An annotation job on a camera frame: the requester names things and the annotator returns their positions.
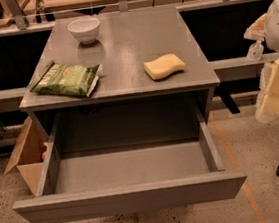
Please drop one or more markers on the green jalapeno chip bag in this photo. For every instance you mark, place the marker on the green jalapeno chip bag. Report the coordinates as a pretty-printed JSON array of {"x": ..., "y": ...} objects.
[{"x": 67, "y": 80}]

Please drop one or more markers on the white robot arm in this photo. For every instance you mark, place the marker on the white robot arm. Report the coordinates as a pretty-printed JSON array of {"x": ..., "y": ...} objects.
[{"x": 267, "y": 28}]

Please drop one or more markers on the grey cabinet with top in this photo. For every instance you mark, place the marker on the grey cabinet with top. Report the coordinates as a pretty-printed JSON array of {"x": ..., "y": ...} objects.
[{"x": 125, "y": 43}]

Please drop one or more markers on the open grey top drawer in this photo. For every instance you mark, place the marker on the open grey top drawer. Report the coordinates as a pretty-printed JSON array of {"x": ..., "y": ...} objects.
[{"x": 128, "y": 159}]

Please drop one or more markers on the clear sanitizer pump bottle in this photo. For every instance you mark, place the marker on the clear sanitizer pump bottle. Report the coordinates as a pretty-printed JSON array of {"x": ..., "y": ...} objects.
[{"x": 255, "y": 51}]

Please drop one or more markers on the yellow sponge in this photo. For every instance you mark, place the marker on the yellow sponge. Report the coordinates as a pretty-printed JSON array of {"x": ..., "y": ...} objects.
[{"x": 164, "y": 66}]

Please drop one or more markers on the white ceramic bowl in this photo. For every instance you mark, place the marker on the white ceramic bowl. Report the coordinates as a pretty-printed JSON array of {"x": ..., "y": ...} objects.
[{"x": 85, "y": 29}]

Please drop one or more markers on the brown cardboard box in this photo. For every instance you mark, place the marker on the brown cardboard box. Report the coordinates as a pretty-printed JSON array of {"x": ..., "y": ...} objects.
[{"x": 28, "y": 155}]

